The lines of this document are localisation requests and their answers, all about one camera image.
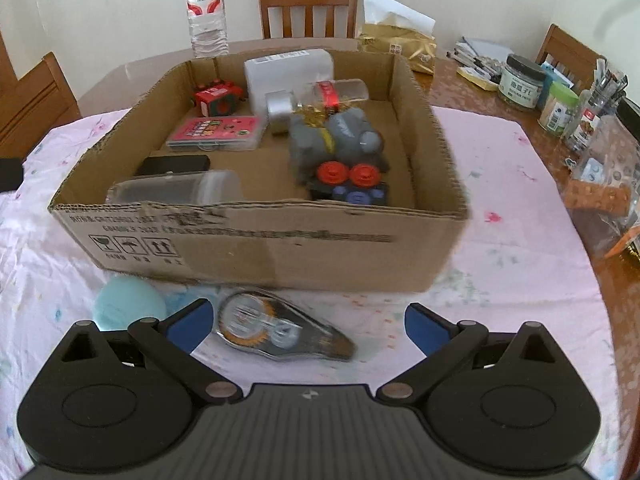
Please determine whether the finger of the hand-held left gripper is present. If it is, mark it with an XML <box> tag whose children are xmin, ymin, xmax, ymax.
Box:
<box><xmin>0</xmin><ymin>158</ymin><xmax>24</xmax><ymax>192</ymax></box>

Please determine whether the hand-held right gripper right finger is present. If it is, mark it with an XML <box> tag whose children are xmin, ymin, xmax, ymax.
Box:
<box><xmin>375</xmin><ymin>302</ymin><xmax>556</xmax><ymax>403</ymax></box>

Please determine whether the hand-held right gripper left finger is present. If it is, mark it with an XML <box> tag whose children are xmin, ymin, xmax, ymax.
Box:
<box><xmin>60</xmin><ymin>298</ymin><xmax>240</xmax><ymax>406</ymax></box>

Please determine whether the teal round case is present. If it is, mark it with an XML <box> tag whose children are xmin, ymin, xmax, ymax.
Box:
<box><xmin>95</xmin><ymin>277</ymin><xmax>168</xmax><ymax>331</ymax></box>

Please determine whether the correction tape dispenser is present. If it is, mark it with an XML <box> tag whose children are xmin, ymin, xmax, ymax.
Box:
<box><xmin>212</xmin><ymin>290</ymin><xmax>356</xmax><ymax>363</ymax></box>

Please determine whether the cardboard box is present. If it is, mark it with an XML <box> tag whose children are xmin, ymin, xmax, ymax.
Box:
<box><xmin>48</xmin><ymin>49</ymin><xmax>470</xmax><ymax>293</ymax></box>

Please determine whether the clear cylindrical container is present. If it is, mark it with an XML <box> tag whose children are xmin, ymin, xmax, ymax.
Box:
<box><xmin>106</xmin><ymin>169</ymin><xmax>244</xmax><ymax>206</ymax></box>

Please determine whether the black toy with red wheels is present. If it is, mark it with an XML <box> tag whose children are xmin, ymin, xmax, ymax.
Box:
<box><xmin>306</xmin><ymin>160</ymin><xmax>392</xmax><ymax>207</ymax></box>

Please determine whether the black box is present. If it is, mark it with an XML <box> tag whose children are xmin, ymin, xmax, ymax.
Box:
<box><xmin>134</xmin><ymin>154</ymin><xmax>211</xmax><ymax>178</ymax></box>

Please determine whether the red card box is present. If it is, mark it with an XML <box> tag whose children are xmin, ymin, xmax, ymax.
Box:
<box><xmin>166</xmin><ymin>115</ymin><xmax>265</xmax><ymax>153</ymax></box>

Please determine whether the grey elephant toy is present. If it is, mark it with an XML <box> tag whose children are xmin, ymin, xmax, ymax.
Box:
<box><xmin>289</xmin><ymin>108</ymin><xmax>392</xmax><ymax>190</ymax></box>

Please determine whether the silver tape roll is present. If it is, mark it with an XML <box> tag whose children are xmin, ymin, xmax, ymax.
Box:
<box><xmin>266</xmin><ymin>89</ymin><xmax>301</xmax><ymax>137</ymax></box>

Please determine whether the pink floral tablecloth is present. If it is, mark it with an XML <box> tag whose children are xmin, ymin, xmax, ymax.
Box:
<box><xmin>0</xmin><ymin>105</ymin><xmax>621</xmax><ymax>480</ymax></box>

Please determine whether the large clear jar black lid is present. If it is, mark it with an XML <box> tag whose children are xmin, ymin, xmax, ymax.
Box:
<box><xmin>562</xmin><ymin>97</ymin><xmax>640</xmax><ymax>258</ymax></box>

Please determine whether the red toy cube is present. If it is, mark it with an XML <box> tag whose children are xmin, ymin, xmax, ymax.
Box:
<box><xmin>194</xmin><ymin>80</ymin><xmax>247</xmax><ymax>117</ymax></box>

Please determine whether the clear water bottle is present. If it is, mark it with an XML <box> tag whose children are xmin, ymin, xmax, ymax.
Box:
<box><xmin>184</xmin><ymin>0</ymin><xmax>231</xmax><ymax>58</ymax></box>

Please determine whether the green lid jar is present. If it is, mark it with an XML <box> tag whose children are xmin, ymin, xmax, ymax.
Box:
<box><xmin>537</xmin><ymin>81</ymin><xmax>581</xmax><ymax>137</ymax></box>

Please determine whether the dark lid glass jar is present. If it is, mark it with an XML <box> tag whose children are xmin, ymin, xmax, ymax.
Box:
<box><xmin>497</xmin><ymin>54</ymin><xmax>547</xmax><ymax>112</ymax></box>

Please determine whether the clear cup of pens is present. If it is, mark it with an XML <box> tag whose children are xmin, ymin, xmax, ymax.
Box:
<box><xmin>564</xmin><ymin>57</ymin><xmax>628</xmax><ymax>153</ymax></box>

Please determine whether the pile of pens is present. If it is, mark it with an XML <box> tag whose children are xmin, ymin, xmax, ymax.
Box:
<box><xmin>452</xmin><ymin>35</ymin><xmax>508</xmax><ymax>92</ymax></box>

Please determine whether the white plastic container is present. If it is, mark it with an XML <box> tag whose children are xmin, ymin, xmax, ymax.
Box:
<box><xmin>244</xmin><ymin>49</ymin><xmax>335</xmax><ymax>113</ymax></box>

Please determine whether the blue carton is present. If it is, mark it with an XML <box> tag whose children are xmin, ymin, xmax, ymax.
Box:
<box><xmin>540</xmin><ymin>62</ymin><xmax>573</xmax><ymax>111</ymax></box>

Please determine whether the gold tissue box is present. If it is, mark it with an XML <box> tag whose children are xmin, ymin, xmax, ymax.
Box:
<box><xmin>357</xmin><ymin>0</ymin><xmax>438</xmax><ymax>76</ymax></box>

